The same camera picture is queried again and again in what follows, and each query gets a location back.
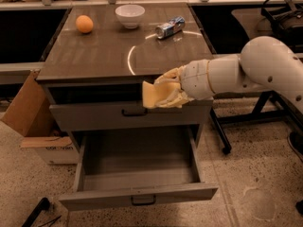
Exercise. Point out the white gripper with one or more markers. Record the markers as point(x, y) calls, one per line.
point(195, 78)

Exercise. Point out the yellow sponge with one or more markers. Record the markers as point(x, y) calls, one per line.
point(154, 93)

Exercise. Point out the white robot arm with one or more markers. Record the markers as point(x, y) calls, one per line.
point(264, 63)

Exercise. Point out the closed upper grey drawer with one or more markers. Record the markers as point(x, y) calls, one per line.
point(126, 114)

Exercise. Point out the grey drawer cabinet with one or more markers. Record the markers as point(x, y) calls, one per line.
point(110, 63)

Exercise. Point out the open middle drawer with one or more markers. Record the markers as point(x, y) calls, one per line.
point(137, 167)

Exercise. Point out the white bowl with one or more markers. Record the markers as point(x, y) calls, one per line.
point(130, 15)

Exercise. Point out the orange fruit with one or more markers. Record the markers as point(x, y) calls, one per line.
point(84, 24)

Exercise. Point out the black headset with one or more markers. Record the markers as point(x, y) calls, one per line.
point(286, 22)

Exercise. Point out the black shoe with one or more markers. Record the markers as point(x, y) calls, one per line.
point(295, 141)

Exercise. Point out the white labelled cardboard box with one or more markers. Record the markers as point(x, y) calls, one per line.
point(54, 150)

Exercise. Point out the brown cardboard box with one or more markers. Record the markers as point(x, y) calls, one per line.
point(28, 113)

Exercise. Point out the black bar on floor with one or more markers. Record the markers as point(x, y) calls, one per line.
point(43, 205)

